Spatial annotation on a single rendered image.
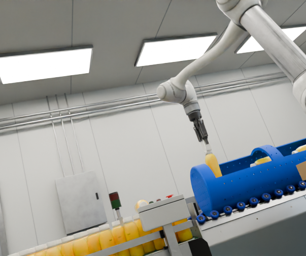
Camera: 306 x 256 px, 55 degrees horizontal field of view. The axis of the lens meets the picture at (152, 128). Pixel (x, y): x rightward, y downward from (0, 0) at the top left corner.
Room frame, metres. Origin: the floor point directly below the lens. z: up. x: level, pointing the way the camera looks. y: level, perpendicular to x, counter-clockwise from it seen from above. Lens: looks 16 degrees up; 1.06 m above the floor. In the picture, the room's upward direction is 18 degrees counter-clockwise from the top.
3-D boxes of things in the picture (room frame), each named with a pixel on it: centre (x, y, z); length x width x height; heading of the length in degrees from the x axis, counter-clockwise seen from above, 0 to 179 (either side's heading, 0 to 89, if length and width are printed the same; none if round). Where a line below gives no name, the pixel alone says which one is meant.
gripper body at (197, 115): (1.62, -0.25, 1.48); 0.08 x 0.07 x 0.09; 12
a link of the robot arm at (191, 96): (1.61, -0.24, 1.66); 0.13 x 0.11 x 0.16; 139
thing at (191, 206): (1.64, -0.07, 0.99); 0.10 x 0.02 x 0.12; 12
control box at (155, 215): (1.31, 0.07, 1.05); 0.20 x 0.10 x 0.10; 102
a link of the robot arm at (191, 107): (1.62, -0.25, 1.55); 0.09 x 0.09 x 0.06
